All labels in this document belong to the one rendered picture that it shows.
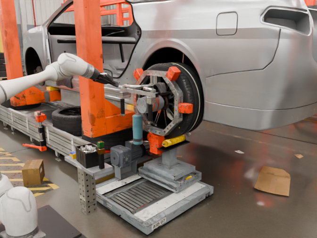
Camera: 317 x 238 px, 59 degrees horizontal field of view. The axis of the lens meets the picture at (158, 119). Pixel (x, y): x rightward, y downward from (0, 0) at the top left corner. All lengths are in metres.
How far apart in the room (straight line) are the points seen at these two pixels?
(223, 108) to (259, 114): 0.27
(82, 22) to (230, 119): 1.41
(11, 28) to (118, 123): 2.16
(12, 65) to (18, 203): 2.87
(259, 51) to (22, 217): 1.69
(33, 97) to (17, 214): 2.92
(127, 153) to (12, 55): 2.30
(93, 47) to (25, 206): 1.41
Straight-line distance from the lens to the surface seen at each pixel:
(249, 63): 2.01
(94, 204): 2.49
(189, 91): 2.23
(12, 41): 4.25
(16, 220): 1.64
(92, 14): 2.51
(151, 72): 2.37
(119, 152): 2.56
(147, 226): 2.13
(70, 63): 1.69
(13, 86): 1.49
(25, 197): 1.62
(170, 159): 2.62
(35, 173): 3.02
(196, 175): 2.67
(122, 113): 2.38
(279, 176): 3.22
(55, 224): 1.82
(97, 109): 2.55
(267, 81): 1.98
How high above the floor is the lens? 1.31
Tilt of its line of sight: 14 degrees down
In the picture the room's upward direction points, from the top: straight up
